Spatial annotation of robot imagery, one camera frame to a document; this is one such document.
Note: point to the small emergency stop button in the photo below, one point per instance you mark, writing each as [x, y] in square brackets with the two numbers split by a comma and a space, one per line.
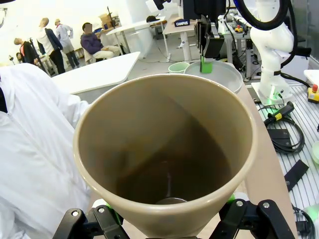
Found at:
[239, 29]

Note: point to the tall tan plastic cup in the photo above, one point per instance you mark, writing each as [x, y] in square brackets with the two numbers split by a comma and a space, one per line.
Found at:
[149, 129]

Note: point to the open cardboard box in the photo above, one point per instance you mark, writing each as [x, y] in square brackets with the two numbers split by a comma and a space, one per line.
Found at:
[106, 21]

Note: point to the person in white hooded jacket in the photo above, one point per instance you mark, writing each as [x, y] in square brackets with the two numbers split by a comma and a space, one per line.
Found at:
[30, 137]

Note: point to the black flat strip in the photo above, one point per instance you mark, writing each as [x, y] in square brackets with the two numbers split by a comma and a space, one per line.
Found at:
[296, 174]

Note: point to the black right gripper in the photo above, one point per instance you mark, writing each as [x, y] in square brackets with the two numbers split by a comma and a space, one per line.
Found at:
[209, 8]

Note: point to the mannequin in white coat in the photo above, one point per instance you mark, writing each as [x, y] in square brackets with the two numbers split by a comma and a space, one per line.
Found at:
[65, 35]

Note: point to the large white table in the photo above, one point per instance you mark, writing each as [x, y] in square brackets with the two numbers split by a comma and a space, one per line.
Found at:
[99, 72]

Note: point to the black cap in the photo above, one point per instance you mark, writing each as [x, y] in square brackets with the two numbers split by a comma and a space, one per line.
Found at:
[152, 18]

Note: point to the blue campus sign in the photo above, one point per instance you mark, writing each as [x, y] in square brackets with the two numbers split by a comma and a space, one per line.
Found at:
[182, 23]

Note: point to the mannequin in navy vest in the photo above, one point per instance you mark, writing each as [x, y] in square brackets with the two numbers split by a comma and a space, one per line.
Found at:
[51, 42]

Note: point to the seated person in purple jacket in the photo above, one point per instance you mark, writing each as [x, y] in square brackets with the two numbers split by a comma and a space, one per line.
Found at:
[91, 43]

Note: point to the yellow emergency stop button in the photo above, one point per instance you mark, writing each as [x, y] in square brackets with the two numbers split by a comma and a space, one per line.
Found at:
[314, 94]

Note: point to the white bowl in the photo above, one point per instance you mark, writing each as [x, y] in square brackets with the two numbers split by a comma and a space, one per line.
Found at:
[231, 77]

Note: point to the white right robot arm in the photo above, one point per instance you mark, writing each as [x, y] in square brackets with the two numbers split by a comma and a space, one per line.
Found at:
[271, 47]

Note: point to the black braided right arm sleeve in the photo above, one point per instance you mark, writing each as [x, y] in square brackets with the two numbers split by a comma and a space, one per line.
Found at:
[249, 17]

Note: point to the flat black block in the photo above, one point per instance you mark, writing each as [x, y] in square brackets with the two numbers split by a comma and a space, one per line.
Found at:
[279, 137]

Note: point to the black handheld enabling device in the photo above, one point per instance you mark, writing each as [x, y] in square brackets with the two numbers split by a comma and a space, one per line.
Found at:
[284, 112]

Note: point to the tall green plastic cup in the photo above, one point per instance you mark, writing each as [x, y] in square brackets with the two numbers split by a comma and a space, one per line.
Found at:
[178, 67]

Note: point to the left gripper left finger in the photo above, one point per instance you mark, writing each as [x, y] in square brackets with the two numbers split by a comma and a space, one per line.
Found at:
[104, 224]

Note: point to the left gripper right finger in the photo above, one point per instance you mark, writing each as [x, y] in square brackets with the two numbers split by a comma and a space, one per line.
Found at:
[249, 221]

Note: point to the aluminium profile platform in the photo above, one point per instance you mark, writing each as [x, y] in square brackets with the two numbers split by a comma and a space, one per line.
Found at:
[307, 119]

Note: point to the white height-adjustable desk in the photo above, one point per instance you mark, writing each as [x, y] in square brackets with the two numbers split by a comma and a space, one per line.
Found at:
[134, 26]

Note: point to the desk with campus sign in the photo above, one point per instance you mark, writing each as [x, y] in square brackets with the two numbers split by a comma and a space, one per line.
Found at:
[172, 31]

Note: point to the mannequin in black and pink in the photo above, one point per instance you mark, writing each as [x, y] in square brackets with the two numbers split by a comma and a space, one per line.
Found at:
[28, 52]

